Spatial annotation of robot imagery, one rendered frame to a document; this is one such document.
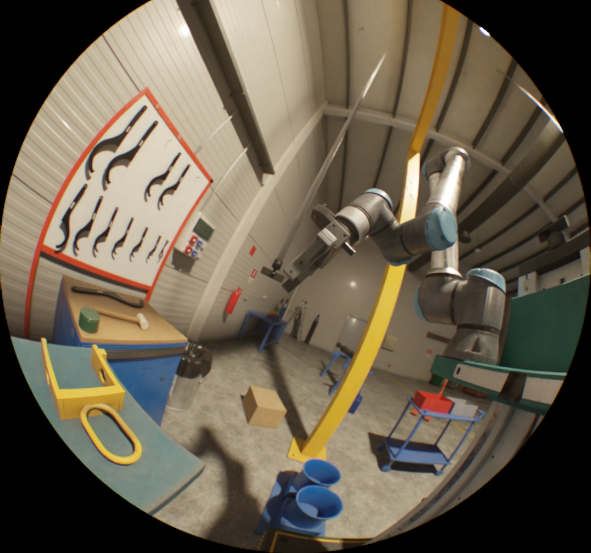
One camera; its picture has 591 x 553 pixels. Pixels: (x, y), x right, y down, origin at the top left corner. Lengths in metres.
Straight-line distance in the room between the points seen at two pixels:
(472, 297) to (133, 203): 2.27
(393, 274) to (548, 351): 1.59
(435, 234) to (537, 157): 5.21
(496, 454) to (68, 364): 1.06
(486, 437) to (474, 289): 0.45
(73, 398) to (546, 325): 0.94
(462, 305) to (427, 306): 0.14
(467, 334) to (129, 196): 2.26
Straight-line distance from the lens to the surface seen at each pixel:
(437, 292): 0.69
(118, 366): 1.08
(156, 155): 2.07
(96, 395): 0.43
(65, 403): 0.42
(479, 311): 0.61
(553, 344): 0.60
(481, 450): 0.72
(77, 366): 0.57
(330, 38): 5.80
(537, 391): 0.43
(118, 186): 1.94
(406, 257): 0.54
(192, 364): 1.70
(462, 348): 0.58
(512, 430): 0.72
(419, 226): 0.45
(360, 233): 0.45
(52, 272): 2.05
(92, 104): 1.95
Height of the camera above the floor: 1.43
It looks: 14 degrees up
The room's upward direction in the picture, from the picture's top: 25 degrees clockwise
